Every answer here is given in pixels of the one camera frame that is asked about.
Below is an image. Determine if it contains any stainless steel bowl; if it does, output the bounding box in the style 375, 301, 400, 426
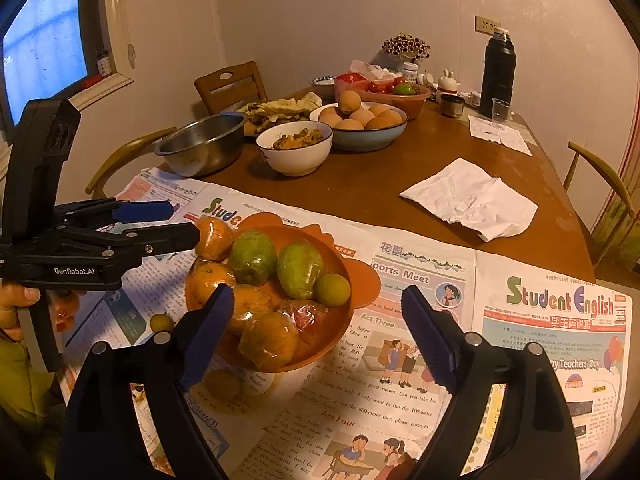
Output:
154, 112, 249, 178

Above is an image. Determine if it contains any window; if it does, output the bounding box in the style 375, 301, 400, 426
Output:
0, 0, 103, 126

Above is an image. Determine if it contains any wrapped red fruit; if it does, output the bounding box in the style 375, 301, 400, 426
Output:
277, 300, 331, 346

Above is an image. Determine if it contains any clear plastic cup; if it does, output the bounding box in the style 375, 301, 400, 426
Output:
491, 98, 512, 131

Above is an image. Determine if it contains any pink plastic basket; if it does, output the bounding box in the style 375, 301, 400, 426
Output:
367, 82, 432, 113

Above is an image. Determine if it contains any plate of fried flatbread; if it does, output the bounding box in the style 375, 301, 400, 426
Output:
237, 92, 323, 136

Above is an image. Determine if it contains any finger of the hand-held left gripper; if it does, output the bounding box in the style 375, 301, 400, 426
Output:
54, 198, 175, 231
50, 221, 202, 267

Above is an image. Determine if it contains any small blue rimmed bowl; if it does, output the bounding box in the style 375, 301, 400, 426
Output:
310, 75, 337, 98

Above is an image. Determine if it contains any crumpled white napkin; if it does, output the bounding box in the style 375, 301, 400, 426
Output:
399, 157, 539, 243

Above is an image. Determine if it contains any newspaper with balloon picture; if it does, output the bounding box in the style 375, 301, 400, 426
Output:
472, 249, 635, 480

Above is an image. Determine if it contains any black thermos flask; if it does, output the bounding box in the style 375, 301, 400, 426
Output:
479, 27, 517, 119

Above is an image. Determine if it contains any white paper sheet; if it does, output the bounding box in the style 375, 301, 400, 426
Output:
467, 114, 532, 157

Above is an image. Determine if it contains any red snack packet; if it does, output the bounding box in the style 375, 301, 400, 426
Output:
334, 72, 373, 98

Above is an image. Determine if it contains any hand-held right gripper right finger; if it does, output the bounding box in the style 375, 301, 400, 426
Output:
400, 285, 583, 480

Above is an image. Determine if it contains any curved wooden armchair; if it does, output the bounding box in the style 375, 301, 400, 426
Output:
85, 126, 178, 198
564, 141, 640, 271

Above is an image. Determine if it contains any white bowl with food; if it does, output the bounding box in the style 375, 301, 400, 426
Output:
256, 121, 333, 177

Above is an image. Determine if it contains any orange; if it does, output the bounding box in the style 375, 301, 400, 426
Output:
190, 260, 237, 306
237, 312, 301, 368
194, 216, 235, 261
227, 285, 274, 336

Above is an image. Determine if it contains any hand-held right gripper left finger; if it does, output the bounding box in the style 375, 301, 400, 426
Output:
55, 282, 236, 480

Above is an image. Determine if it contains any pile of brown eggs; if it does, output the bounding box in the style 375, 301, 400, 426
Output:
318, 89, 405, 131

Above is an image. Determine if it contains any green fruit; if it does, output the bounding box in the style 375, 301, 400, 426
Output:
229, 230, 277, 286
276, 241, 327, 301

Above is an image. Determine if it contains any large colourful newspaper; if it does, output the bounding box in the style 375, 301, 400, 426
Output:
60, 167, 483, 480

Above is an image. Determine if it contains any person's left hand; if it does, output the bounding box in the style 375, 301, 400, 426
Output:
0, 284, 42, 343

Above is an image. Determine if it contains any white rabbit figurine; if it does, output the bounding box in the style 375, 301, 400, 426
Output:
436, 69, 461, 103

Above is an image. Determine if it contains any orange plate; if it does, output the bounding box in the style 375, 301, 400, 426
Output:
185, 212, 377, 373

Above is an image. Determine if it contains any dried flower bouquet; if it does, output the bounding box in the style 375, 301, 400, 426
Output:
382, 34, 431, 63

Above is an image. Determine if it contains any blue enamel bowl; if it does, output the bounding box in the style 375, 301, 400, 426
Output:
309, 102, 409, 152

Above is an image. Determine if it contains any wooden chair with slotted back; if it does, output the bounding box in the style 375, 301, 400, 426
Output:
194, 61, 268, 116

